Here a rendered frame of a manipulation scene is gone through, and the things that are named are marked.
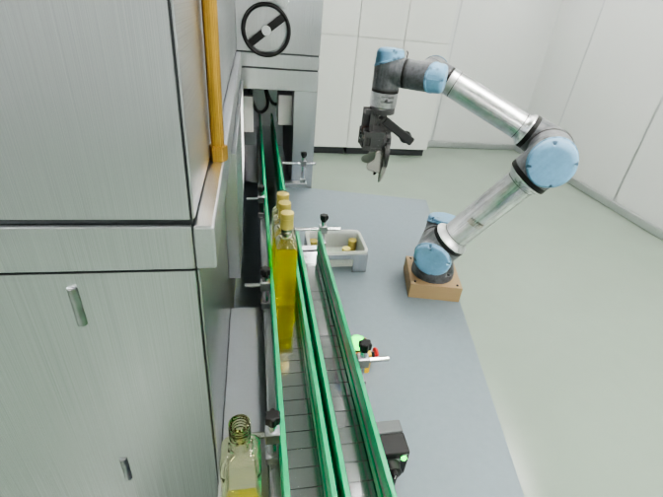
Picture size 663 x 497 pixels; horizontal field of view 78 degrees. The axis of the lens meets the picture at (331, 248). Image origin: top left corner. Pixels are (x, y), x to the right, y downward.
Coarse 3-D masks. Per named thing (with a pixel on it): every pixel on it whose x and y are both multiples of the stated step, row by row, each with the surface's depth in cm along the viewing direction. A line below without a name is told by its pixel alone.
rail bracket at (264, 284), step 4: (260, 268) 109; (264, 268) 109; (268, 268) 109; (260, 272) 109; (264, 272) 108; (268, 272) 109; (264, 276) 109; (260, 280) 111; (264, 280) 110; (268, 280) 112; (248, 284) 111; (252, 284) 111; (256, 284) 111; (260, 284) 110; (264, 284) 110; (268, 284) 111; (260, 288) 111; (264, 288) 111; (268, 288) 111; (264, 292) 112; (264, 296) 113; (260, 300) 115; (264, 300) 114; (268, 300) 115; (260, 304) 114; (264, 304) 114; (268, 304) 114; (260, 308) 114; (264, 308) 115; (268, 308) 115
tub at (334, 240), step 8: (312, 232) 164; (328, 232) 165; (336, 232) 165; (344, 232) 166; (352, 232) 167; (328, 240) 166; (336, 240) 167; (344, 240) 168; (360, 240) 161; (328, 248) 166; (336, 248) 167; (360, 248) 160
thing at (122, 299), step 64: (0, 0) 35; (64, 0) 35; (128, 0) 36; (192, 0) 49; (0, 64) 37; (64, 64) 38; (128, 64) 39; (192, 64) 48; (0, 128) 40; (64, 128) 41; (128, 128) 42; (192, 128) 48; (0, 192) 43; (64, 192) 44; (128, 192) 45; (192, 192) 47; (0, 256) 46; (64, 256) 47; (128, 256) 48; (192, 256) 50; (0, 320) 51; (64, 320) 52; (128, 320) 54; (192, 320) 56; (0, 384) 56; (64, 384) 58; (128, 384) 60; (192, 384) 62; (0, 448) 62; (64, 448) 65; (128, 448) 67; (192, 448) 70
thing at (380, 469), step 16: (320, 240) 134; (320, 256) 135; (336, 288) 112; (336, 304) 108; (336, 320) 109; (352, 352) 92; (352, 368) 91; (352, 384) 91; (368, 400) 81; (368, 416) 79; (368, 432) 80; (368, 448) 79; (384, 464) 70; (384, 480) 69; (384, 496) 71
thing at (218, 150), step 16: (208, 0) 55; (208, 16) 55; (208, 32) 56; (208, 48) 58; (208, 64) 59; (208, 80) 60; (208, 96) 61; (208, 112) 63; (224, 144) 66; (224, 160) 66
